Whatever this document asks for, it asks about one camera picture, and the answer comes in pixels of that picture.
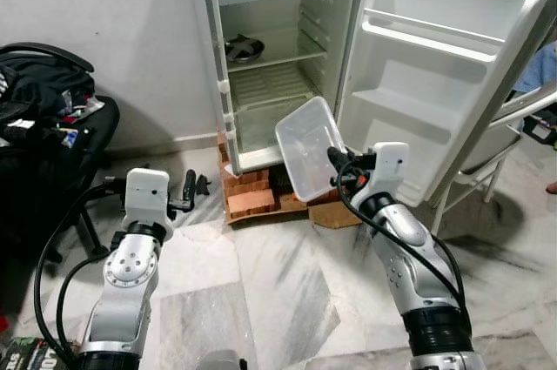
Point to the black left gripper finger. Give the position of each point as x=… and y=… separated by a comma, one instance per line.
x=189, y=189

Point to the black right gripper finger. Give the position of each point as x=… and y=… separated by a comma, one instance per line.
x=335, y=165

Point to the clear plastic container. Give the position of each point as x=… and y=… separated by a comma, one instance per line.
x=309, y=152

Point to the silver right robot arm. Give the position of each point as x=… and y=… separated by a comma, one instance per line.
x=409, y=239

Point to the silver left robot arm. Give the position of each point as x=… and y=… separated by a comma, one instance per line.
x=130, y=270

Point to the glass fridge shelf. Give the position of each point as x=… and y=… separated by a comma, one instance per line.
x=291, y=48

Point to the small black floor object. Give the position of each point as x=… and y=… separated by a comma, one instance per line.
x=204, y=185

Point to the brown wooden board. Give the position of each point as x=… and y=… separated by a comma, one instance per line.
x=335, y=216

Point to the red brick stack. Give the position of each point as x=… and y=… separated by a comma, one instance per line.
x=252, y=200

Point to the blue white small packet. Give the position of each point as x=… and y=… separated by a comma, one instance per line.
x=70, y=137

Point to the person bare foot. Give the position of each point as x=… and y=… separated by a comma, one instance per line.
x=552, y=187

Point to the dark metal bowl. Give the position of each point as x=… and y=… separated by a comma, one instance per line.
x=244, y=50

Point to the black yellow device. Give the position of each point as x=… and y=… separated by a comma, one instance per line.
x=541, y=131

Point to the black bag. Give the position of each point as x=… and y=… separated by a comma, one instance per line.
x=48, y=87

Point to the long white bar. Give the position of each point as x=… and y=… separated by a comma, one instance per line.
x=531, y=104

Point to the light blue cloth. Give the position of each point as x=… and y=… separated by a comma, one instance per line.
x=540, y=70

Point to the green printed box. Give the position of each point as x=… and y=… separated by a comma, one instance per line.
x=26, y=357

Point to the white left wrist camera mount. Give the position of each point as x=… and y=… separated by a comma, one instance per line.
x=148, y=196

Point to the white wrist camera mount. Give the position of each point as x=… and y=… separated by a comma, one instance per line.
x=390, y=170
x=148, y=196

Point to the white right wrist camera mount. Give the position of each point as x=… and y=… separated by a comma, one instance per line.
x=390, y=170

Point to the grey metal frame chair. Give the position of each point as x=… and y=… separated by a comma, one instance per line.
x=487, y=139

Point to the white fridge door rail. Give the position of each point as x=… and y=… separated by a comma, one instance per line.
x=426, y=37

